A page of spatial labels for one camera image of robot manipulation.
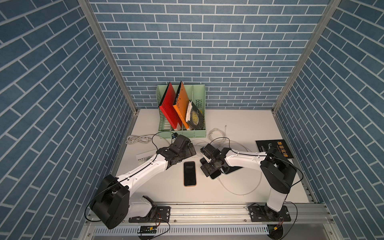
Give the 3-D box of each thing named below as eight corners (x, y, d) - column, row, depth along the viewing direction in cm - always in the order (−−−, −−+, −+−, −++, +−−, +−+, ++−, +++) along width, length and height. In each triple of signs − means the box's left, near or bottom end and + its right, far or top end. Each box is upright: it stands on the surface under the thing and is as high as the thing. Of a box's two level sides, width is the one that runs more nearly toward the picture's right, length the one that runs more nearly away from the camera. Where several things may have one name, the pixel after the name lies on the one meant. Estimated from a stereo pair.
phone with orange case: (184, 187, 84) (183, 186, 82) (183, 163, 93) (183, 161, 92) (196, 186, 84) (196, 185, 83) (195, 162, 94) (195, 160, 92)
